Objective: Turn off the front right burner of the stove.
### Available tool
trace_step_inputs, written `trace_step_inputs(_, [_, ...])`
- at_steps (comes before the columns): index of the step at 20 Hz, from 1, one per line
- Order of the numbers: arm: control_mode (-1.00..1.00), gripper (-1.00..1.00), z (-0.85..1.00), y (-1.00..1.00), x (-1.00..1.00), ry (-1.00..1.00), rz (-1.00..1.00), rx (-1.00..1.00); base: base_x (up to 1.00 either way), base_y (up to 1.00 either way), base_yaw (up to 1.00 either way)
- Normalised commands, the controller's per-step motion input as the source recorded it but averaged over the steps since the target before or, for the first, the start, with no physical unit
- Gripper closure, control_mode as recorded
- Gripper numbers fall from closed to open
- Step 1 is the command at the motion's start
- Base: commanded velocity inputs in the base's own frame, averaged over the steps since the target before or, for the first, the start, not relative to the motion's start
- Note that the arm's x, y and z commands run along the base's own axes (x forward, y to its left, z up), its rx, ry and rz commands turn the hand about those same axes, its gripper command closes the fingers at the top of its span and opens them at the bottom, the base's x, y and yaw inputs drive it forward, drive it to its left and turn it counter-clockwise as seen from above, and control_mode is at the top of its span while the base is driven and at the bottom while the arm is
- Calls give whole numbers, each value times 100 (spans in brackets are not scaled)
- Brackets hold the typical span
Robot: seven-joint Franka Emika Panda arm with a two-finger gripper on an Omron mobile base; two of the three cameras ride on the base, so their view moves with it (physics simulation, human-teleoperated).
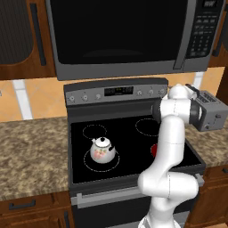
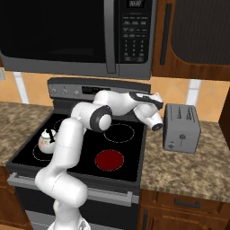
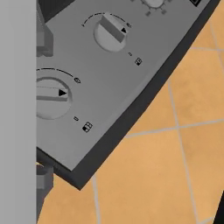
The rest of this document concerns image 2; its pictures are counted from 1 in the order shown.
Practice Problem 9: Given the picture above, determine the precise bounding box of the black and steel stove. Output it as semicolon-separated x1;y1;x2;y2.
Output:
5;76;152;230

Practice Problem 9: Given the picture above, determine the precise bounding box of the grey toaster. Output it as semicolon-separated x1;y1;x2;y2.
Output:
162;102;201;155

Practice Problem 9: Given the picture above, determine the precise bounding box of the black and steel microwave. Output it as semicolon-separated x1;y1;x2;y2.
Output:
0;0;158;81

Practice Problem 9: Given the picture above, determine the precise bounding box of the black oven door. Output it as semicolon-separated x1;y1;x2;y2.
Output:
13;182;140;230

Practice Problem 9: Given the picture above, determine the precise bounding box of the dark brown tall cupboard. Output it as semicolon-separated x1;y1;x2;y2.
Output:
217;86;230;142

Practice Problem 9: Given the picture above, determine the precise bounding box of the brown cupboard door dark panel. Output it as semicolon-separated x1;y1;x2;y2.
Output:
151;0;230;82

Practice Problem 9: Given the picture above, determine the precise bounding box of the brown wooden cupboard door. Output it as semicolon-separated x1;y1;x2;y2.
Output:
137;206;230;230

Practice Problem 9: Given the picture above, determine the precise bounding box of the brown wooden drawer front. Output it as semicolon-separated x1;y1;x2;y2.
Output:
140;189;230;217

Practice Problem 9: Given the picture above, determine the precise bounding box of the brown wooden cupboard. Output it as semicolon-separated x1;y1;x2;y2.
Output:
0;165;32;230

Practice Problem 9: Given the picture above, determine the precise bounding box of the white kettle with black handle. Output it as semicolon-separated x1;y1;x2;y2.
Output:
38;128;58;155

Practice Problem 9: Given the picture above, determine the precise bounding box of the grey microwave door handle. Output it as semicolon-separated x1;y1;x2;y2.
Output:
103;0;117;75

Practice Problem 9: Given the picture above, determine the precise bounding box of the grey oven door handle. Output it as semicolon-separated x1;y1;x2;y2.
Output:
7;172;140;208

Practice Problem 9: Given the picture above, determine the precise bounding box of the black cupboard door handle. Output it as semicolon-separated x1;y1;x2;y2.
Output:
142;208;149;230
159;3;173;66

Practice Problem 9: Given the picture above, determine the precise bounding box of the black drawer handle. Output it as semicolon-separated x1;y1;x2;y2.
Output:
173;198;201;209

